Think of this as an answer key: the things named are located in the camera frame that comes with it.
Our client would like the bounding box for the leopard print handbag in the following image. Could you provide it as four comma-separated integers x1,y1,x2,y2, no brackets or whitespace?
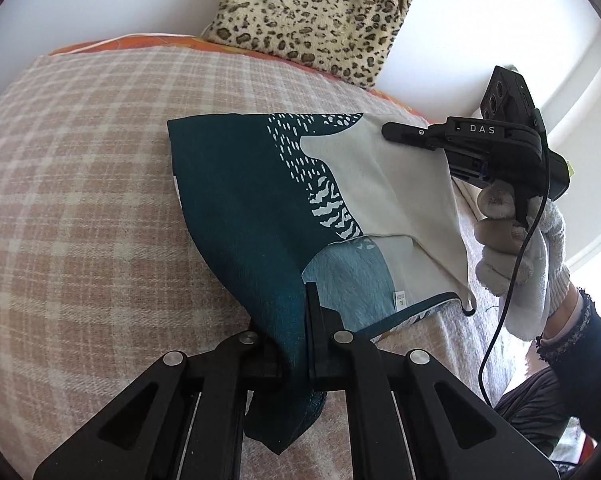
200,0,417,92

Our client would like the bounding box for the pink checked blanket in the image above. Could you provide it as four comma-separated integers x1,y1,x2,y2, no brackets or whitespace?
0,45,518,480

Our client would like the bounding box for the person's right hand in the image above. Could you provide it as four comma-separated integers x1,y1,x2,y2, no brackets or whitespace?
474,181,572,342

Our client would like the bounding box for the black cable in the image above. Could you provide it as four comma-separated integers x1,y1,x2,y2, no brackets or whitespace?
479,107,552,406

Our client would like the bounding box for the person's grey striped clothing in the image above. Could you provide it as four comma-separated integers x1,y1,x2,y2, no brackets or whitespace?
495,365,581,456

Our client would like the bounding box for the person's right forearm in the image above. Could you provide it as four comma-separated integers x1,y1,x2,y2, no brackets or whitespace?
535,287,601,441

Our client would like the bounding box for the teal and white printed t-shirt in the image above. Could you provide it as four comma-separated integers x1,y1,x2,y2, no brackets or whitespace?
166,111,477,456

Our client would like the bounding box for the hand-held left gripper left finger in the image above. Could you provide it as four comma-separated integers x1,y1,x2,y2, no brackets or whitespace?
33,331,286,480

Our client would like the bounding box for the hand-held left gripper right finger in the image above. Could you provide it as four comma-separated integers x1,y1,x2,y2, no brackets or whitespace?
304,282,551,480

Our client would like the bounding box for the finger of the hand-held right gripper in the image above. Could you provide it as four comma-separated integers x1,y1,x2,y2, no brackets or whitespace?
381,121,448,151

